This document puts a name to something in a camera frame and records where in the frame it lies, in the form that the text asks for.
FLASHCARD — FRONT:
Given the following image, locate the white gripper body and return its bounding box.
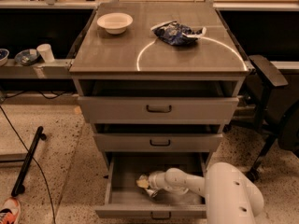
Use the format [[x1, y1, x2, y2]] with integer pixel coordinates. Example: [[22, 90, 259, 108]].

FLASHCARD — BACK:
[[149, 171, 166, 189]]

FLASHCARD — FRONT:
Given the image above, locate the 7up soda can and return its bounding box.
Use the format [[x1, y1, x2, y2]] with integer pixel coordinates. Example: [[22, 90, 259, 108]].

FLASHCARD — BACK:
[[146, 189, 158, 198]]

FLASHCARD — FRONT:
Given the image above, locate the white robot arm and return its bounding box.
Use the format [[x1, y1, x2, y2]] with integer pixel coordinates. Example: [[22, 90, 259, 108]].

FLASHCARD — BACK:
[[136, 162, 264, 224]]

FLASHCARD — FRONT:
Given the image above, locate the grey bottom drawer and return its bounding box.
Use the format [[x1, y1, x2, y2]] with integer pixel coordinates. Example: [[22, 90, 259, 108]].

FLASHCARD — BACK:
[[95, 152, 207, 220]]

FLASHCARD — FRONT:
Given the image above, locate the grey drawer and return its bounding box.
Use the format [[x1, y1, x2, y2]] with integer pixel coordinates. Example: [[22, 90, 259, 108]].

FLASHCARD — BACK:
[[78, 96, 238, 124], [93, 133, 222, 152], [95, 152, 207, 220]]

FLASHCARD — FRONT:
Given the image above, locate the grey middle drawer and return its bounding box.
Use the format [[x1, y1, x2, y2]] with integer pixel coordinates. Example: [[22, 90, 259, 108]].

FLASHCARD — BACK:
[[93, 133, 222, 152]]

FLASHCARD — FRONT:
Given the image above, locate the grey top drawer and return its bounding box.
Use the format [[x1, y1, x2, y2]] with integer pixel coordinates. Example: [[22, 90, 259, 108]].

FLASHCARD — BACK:
[[78, 96, 238, 124]]

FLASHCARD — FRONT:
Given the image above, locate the grey drawer cabinet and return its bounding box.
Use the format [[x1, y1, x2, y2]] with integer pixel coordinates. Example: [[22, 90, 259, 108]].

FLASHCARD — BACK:
[[68, 1, 250, 218]]

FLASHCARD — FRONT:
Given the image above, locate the black bar stand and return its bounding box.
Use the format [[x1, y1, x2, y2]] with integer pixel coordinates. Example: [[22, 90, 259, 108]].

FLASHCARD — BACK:
[[11, 126, 47, 197]]

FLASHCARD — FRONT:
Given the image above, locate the black office chair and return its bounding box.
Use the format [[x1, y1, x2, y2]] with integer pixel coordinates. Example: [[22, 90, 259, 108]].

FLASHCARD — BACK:
[[230, 55, 299, 182]]

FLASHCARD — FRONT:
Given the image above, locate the grey side shelf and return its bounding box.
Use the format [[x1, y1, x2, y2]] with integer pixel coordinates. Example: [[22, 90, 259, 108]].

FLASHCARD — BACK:
[[0, 59, 73, 79]]

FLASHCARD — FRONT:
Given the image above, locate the orange white sneaker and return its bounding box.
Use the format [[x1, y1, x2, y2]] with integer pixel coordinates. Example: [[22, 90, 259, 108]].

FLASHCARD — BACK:
[[0, 197, 21, 224]]

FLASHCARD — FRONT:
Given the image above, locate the blue chip bag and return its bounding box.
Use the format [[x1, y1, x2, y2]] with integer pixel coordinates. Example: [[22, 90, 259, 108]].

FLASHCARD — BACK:
[[150, 21, 206, 46]]

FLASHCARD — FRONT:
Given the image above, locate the white bowl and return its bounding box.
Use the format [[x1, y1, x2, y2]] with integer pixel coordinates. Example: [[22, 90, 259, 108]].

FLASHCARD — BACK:
[[97, 13, 133, 35]]

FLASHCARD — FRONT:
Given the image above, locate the white paper cup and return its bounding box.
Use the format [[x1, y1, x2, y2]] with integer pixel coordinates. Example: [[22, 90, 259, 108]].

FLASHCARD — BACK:
[[36, 44, 55, 63]]

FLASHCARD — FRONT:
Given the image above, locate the blue patterned bowl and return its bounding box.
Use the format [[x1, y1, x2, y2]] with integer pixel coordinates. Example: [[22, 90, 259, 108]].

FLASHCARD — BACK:
[[14, 49, 40, 66]]

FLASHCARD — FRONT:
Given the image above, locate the blue bowl at edge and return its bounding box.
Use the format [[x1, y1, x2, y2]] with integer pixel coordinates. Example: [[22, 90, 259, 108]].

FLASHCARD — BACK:
[[0, 49, 9, 66]]

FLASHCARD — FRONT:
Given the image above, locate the black floor cable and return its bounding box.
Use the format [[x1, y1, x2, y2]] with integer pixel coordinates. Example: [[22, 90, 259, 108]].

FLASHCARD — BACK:
[[0, 105, 57, 224]]

